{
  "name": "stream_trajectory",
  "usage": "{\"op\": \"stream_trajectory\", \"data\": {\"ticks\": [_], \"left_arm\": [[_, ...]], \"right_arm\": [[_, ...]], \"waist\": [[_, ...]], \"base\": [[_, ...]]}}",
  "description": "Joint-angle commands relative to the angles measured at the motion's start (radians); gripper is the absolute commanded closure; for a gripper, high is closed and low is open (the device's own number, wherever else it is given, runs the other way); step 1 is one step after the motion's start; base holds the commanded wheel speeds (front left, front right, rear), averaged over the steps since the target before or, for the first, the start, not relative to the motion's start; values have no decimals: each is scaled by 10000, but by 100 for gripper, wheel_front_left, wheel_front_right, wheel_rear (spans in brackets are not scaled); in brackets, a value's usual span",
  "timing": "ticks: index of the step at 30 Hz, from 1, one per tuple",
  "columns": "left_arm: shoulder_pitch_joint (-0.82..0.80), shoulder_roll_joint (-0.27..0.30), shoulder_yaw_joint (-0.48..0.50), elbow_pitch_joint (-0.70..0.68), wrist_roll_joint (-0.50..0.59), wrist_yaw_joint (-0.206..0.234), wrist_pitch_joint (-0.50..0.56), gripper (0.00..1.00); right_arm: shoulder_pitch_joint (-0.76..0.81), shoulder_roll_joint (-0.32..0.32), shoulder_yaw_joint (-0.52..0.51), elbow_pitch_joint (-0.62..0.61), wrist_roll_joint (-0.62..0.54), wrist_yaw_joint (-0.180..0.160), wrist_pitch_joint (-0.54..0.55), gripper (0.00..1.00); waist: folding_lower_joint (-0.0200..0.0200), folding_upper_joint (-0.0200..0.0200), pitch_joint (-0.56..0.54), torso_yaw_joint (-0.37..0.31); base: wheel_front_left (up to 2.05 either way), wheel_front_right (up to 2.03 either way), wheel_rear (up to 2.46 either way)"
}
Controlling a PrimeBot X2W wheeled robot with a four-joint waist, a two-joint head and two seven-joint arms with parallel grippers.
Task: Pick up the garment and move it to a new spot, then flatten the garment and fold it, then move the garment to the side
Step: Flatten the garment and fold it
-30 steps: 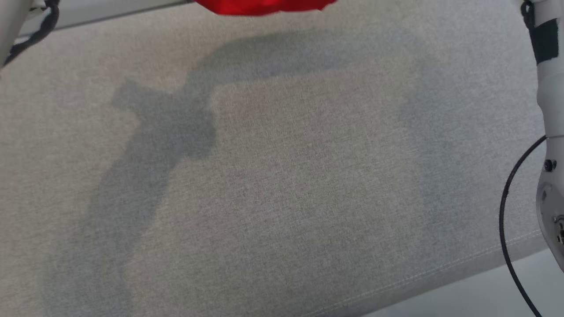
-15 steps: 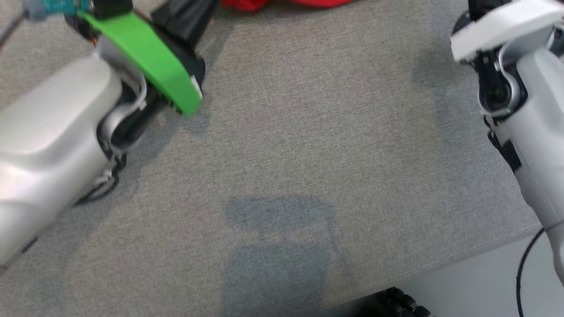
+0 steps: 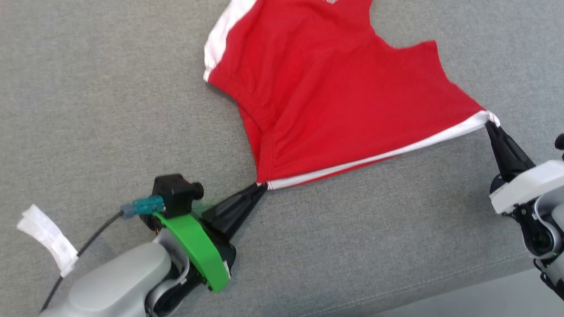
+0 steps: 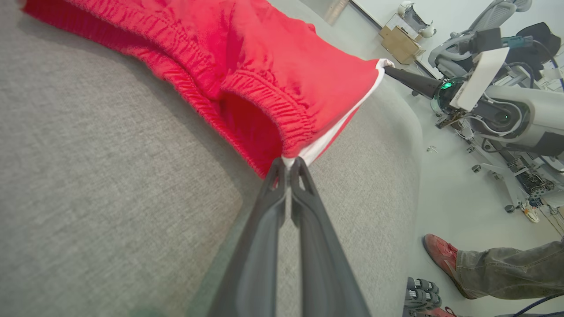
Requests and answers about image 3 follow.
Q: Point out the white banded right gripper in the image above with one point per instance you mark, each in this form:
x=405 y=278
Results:
x=528 y=187

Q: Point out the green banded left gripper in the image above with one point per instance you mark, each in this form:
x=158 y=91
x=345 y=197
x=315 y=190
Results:
x=198 y=246

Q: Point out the red shirt with white trim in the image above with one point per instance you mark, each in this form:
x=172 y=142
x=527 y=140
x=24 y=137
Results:
x=330 y=88

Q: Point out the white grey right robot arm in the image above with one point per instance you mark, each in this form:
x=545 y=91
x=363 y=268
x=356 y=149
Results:
x=544 y=237

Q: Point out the white label tag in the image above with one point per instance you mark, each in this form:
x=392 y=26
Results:
x=44 y=235

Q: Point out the grey fabric sofa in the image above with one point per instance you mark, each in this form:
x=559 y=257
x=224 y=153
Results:
x=88 y=88

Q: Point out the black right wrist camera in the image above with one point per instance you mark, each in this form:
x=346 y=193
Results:
x=560 y=141

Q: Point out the teal left camera connector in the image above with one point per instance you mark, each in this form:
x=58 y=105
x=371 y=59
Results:
x=145 y=205

